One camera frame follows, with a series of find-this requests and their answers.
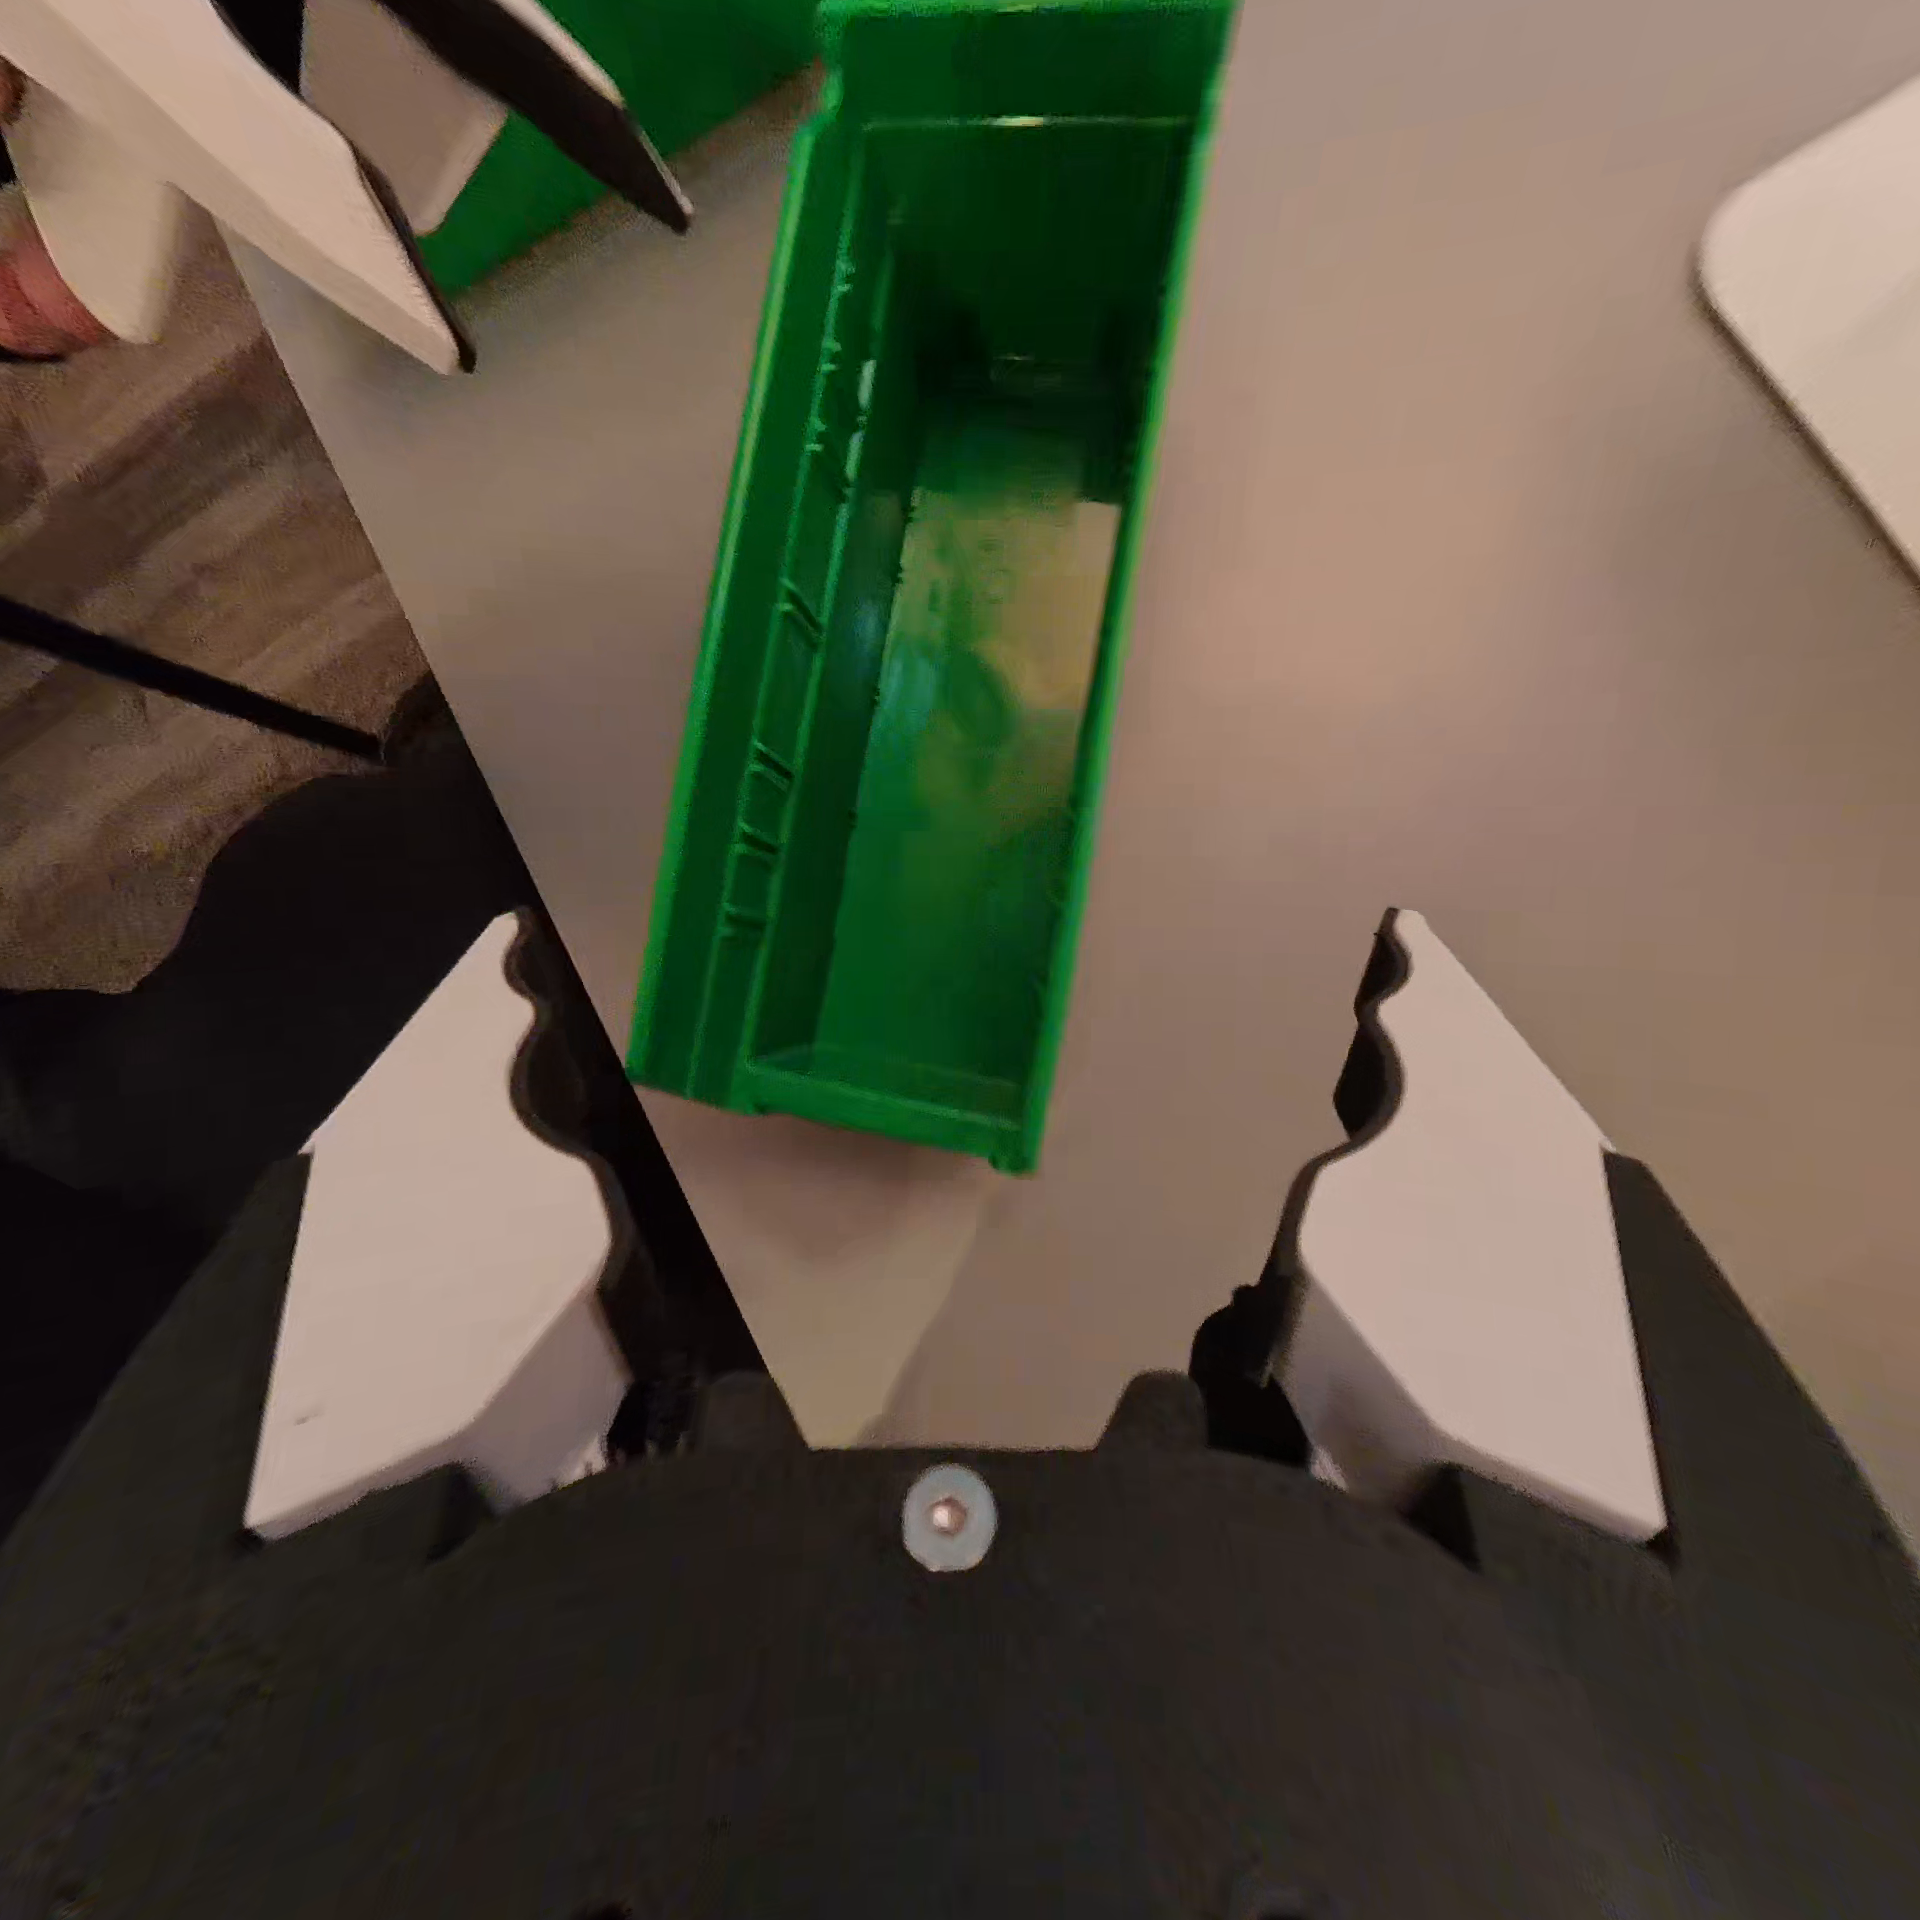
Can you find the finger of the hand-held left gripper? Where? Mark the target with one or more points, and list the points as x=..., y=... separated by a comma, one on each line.
x=195, y=119
x=405, y=89

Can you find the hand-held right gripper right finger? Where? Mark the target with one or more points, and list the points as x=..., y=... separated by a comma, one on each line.
x=1484, y=1319

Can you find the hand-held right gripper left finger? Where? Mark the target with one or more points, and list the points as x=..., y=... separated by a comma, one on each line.
x=421, y=1319

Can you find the green plastic bin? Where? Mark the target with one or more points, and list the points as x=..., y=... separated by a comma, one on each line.
x=960, y=825
x=600, y=165

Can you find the black metal bar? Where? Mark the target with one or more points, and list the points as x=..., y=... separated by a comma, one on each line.
x=181, y=675

